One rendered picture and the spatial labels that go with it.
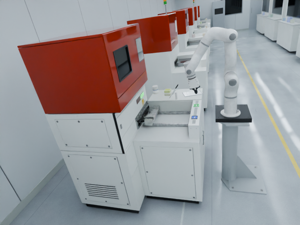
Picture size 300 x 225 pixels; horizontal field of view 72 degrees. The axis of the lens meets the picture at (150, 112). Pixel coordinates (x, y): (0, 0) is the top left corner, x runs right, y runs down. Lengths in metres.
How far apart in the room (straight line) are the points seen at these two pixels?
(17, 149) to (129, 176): 1.48
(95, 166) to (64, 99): 0.71
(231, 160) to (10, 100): 2.60
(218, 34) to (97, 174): 1.71
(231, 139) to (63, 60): 1.74
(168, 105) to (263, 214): 1.44
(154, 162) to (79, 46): 1.24
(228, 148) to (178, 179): 0.64
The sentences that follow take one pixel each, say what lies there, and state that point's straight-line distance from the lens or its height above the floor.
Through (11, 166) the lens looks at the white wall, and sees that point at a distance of 2.92.
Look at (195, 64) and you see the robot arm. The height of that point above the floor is 1.42.
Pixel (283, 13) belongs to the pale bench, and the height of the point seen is 1.08.
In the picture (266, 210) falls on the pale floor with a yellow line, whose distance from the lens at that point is 2.50.
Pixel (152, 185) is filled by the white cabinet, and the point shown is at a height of 0.24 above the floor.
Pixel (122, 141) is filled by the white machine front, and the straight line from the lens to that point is 1.79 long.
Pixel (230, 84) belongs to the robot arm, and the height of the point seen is 1.21.
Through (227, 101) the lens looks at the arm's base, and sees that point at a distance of 2.13.
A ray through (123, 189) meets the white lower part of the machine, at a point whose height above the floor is 0.37.
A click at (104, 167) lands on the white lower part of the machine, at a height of 0.65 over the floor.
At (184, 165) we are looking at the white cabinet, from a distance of 2.04.
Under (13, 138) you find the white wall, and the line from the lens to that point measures 2.89.
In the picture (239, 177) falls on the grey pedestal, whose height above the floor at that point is 0.02.
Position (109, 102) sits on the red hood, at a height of 1.32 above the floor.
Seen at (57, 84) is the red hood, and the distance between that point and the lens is 1.83.
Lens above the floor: 1.89
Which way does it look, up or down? 26 degrees down
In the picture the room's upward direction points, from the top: 9 degrees counter-clockwise
